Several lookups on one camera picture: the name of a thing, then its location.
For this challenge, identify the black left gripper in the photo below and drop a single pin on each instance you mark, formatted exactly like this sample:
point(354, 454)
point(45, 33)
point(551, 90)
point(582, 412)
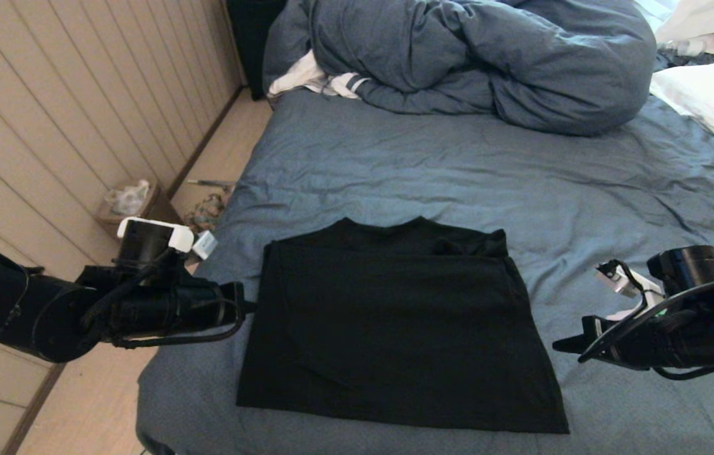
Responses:
point(167, 309)

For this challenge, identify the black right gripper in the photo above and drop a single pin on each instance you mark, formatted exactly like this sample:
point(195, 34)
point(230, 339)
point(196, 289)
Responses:
point(685, 338)

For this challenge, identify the black t-shirt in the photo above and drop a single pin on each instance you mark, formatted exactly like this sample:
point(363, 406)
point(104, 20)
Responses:
point(395, 341)

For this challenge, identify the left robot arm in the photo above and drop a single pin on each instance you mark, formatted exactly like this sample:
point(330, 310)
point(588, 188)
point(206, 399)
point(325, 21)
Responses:
point(3, 303)

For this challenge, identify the small clutter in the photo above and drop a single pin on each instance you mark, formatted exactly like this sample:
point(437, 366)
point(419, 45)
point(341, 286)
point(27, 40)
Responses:
point(205, 212)

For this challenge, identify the thin metal rod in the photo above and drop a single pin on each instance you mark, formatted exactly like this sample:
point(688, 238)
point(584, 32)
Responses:
point(211, 184)

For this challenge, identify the brown trash bin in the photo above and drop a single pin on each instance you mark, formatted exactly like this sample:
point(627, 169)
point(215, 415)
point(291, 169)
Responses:
point(161, 208)

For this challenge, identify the white plastic bin bag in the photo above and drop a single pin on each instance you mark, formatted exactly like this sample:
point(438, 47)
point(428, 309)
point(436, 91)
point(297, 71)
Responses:
point(128, 198)

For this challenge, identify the blue bed sheet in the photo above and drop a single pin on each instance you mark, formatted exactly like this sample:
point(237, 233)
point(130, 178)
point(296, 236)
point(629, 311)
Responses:
point(584, 183)

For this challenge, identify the white striped garment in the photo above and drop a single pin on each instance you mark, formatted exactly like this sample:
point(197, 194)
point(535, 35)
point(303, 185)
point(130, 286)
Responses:
point(303, 76)

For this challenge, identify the black bedside cabinet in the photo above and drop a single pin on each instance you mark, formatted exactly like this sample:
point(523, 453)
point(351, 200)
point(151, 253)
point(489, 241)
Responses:
point(253, 44)

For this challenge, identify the dark patterned cloth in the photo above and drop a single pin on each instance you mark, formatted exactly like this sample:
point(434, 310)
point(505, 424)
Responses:
point(689, 59)

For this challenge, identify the crumpled blue duvet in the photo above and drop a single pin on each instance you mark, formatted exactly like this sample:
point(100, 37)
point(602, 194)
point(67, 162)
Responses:
point(490, 57)

